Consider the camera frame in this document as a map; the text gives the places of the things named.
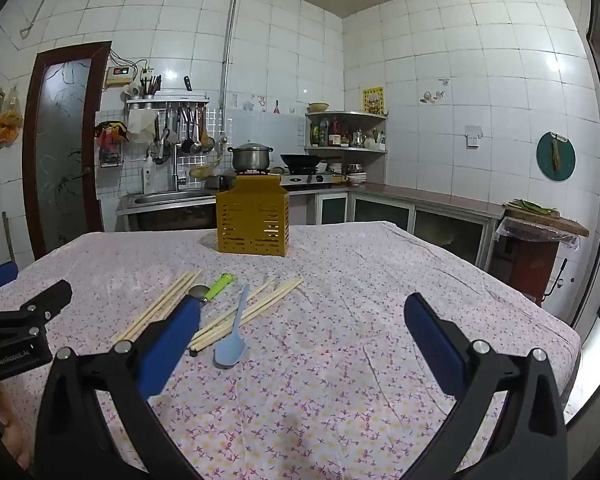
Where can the green oil bottle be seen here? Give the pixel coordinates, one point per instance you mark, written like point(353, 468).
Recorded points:
point(323, 132)

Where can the white soap dispenser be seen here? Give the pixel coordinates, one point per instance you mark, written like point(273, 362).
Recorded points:
point(148, 180)

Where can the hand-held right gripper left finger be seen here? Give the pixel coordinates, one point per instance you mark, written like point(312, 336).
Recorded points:
point(172, 345)

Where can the white wall utensil rack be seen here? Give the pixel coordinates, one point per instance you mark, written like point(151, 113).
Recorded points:
point(167, 101)

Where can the pink floral tablecloth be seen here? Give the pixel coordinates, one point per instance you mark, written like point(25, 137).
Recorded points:
point(330, 310)

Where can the black wok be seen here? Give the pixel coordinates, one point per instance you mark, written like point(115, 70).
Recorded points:
point(302, 161)

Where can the brown cabinet with plastic sheet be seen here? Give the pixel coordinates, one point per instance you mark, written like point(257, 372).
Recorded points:
point(530, 260)

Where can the white hanging cloth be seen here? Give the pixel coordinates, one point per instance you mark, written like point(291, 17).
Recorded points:
point(141, 127)

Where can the beige bowl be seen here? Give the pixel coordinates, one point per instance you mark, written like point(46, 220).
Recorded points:
point(318, 107)

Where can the green vegetables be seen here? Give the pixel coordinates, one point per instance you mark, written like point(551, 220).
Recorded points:
point(530, 206)

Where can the cup of kitchen utensils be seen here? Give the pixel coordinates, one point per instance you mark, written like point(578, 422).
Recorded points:
point(150, 86)

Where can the red and yellow gloves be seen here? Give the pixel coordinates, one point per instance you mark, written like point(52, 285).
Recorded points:
point(111, 131)

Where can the red sauce bottle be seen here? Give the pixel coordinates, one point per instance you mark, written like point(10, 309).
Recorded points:
point(335, 132)

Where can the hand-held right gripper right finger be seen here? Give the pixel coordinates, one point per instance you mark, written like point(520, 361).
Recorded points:
point(432, 345)

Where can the stack of white bowls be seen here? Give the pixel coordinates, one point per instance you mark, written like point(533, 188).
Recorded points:
point(356, 176)

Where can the steel pot with lid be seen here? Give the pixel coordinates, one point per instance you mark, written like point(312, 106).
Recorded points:
point(250, 158)

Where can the round green cutting board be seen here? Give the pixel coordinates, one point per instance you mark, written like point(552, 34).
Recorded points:
point(545, 157)

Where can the white wall power strip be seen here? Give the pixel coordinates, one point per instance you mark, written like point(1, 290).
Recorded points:
point(145, 67)

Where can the person's left hand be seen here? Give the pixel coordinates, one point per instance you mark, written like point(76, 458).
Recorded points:
point(10, 425)

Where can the wooden chopstick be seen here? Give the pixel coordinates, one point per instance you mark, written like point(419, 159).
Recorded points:
point(187, 286)
point(270, 294)
point(280, 300)
point(261, 289)
point(145, 311)
point(275, 297)
point(177, 291)
point(155, 307)

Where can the kitchen counter cabinets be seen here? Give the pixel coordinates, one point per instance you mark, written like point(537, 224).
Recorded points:
point(430, 210)

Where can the wooden cutting board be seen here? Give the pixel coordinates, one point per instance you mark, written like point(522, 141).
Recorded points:
point(550, 220)

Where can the hanging plastic bag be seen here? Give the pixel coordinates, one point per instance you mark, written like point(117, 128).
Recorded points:
point(8, 122)

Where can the teapot wall stickers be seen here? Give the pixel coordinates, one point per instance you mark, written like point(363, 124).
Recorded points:
point(432, 95)

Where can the brown framed glass door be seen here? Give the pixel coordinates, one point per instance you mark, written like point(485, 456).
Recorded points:
point(60, 160)

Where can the white corner shelf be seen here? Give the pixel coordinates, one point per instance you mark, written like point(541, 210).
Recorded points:
point(347, 148)

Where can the steel kettle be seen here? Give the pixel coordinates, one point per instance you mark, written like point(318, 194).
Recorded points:
point(358, 137)

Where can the steel gas stove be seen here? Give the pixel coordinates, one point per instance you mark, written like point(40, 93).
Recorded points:
point(292, 179)

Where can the grey wall pipe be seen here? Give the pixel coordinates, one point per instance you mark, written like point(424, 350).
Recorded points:
point(227, 40)

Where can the steel kitchen sink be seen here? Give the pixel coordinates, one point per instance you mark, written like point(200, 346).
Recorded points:
point(167, 198)

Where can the yellow wall poster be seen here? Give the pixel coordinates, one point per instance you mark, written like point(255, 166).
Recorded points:
point(373, 100)

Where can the hanging metal ladles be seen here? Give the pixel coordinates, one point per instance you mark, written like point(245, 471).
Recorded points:
point(190, 132)

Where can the yellow slotted utensil holder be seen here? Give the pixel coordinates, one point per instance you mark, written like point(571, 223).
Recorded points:
point(252, 215)

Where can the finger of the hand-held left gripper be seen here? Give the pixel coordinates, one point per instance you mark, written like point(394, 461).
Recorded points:
point(47, 299)

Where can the light blue plastic spoon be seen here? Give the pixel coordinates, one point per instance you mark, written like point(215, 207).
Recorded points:
point(230, 350)

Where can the beige controller box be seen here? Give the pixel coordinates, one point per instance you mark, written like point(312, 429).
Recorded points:
point(118, 75)

